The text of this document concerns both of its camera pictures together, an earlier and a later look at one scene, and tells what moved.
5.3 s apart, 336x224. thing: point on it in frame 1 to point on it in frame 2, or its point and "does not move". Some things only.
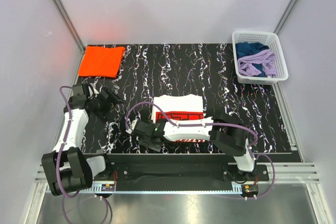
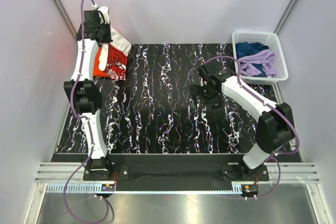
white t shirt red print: [187, 109] to [113, 55]
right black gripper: [147, 143] to [196, 90]
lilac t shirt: [267, 59] does not move
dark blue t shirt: [243, 49] does not move
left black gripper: [112, 100] to [106, 25]
